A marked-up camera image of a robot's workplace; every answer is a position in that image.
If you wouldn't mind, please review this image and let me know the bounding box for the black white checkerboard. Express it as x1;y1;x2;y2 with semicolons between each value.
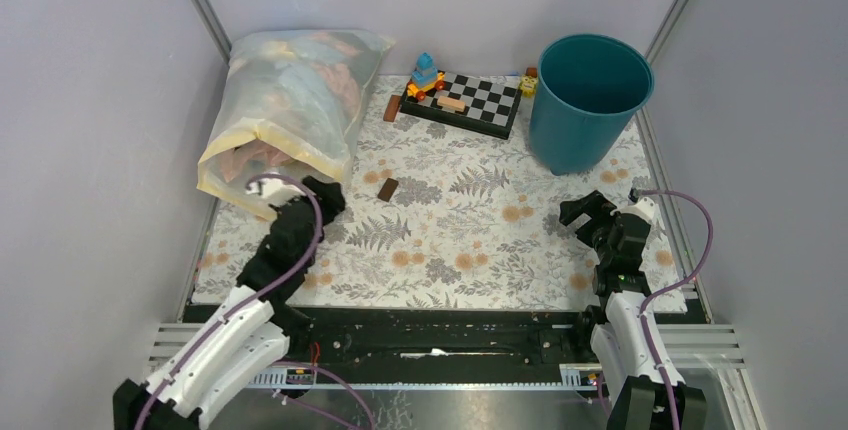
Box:
399;71;522;140

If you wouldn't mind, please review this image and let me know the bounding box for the reddish brown wooden block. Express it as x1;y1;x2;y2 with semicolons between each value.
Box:
383;95;402;122

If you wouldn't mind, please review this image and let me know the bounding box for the aluminium frame rail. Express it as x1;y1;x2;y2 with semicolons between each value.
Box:
146;322;747;394

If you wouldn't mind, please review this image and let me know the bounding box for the yellow toy figure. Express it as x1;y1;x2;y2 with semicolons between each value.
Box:
519;67;538;98

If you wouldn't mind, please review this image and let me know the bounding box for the colourful toy block train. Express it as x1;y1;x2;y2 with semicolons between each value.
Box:
406;52;445;102

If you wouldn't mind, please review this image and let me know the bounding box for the teal plastic trash bin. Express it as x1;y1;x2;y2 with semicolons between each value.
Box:
528;34;655;176

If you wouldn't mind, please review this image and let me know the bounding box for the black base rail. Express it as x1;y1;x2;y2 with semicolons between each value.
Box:
182;304;707;385

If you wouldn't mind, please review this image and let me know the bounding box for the light wooden block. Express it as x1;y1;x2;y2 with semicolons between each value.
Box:
436;96;466;113

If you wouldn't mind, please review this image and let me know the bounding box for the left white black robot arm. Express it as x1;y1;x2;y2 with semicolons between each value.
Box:
112;173;346;429

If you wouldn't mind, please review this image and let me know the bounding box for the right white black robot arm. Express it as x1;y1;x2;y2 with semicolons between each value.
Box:
559;191;708;429

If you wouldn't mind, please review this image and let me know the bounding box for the large translucent plastic bag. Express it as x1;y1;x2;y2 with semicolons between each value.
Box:
197;29;394;219

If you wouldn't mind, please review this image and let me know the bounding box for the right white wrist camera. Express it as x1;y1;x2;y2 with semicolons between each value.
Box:
623;188;658;224

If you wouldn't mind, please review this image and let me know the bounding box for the dark brown wooden block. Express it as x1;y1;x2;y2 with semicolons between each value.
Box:
377;178;399;202

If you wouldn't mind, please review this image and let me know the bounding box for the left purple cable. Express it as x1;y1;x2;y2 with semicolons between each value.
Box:
132;173;325;430

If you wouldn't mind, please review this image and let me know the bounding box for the floral patterned table mat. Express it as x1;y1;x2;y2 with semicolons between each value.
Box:
190;74;689;314

